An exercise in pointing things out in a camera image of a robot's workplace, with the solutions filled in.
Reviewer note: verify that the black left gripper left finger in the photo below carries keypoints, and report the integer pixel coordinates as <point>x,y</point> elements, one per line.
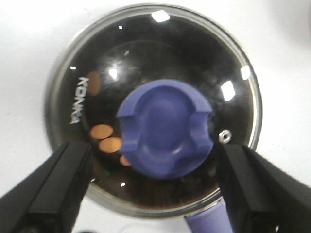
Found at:
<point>49,199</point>

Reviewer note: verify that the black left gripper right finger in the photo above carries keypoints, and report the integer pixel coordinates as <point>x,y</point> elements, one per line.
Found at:
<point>259,197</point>

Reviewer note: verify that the glass lid blue knob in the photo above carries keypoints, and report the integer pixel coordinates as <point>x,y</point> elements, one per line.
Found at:
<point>125,49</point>

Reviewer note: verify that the dark blue saucepan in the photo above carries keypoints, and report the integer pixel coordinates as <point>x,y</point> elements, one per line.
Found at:
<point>212,220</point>

